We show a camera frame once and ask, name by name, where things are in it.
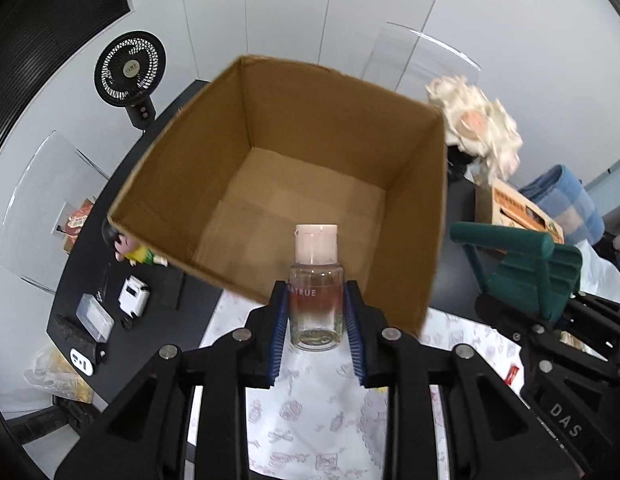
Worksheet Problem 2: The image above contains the orange tissue box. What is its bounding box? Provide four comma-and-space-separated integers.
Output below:
475, 181, 564, 244

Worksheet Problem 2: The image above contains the pink yellow toy figure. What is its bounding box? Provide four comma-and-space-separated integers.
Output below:
114, 233, 168, 266

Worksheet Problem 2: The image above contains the white pink patterned mat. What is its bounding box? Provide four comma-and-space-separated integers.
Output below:
200, 291, 523, 479

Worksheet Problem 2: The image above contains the clear plastic case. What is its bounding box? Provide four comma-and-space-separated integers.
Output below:
76, 294, 115, 344

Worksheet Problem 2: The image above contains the blue checked blanket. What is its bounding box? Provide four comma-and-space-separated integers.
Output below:
518, 165, 605, 246

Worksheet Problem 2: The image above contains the black desk fan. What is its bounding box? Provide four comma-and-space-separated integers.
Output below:
93, 30, 167, 131

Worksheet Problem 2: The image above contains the clear bottle pink cap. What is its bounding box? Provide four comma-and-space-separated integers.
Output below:
287, 224, 345, 352

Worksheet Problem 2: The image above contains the pink white rose bouquet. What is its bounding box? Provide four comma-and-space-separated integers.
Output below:
426, 76, 523, 184

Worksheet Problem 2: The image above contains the black white remote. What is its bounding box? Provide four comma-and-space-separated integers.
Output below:
54, 314, 106, 377

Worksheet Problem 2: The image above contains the brown cardboard box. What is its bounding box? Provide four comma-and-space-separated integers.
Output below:
108, 55, 447, 334

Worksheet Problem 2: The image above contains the white small device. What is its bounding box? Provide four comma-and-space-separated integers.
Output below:
118, 275, 150, 318

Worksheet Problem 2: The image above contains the clear acrylic chair left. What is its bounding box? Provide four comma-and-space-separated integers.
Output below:
0, 132, 109, 294

